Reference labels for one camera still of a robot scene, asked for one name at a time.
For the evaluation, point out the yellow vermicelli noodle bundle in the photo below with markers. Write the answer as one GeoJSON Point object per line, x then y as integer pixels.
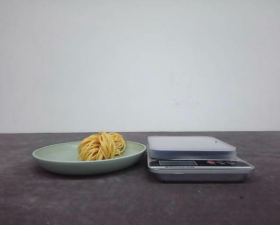
{"type": "Point", "coordinates": [101, 146]}

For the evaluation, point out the light green round plate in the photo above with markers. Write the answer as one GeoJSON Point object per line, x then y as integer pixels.
{"type": "Point", "coordinates": [62, 158]}

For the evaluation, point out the silver digital kitchen scale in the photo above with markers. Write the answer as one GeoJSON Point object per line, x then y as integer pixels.
{"type": "Point", "coordinates": [194, 158]}

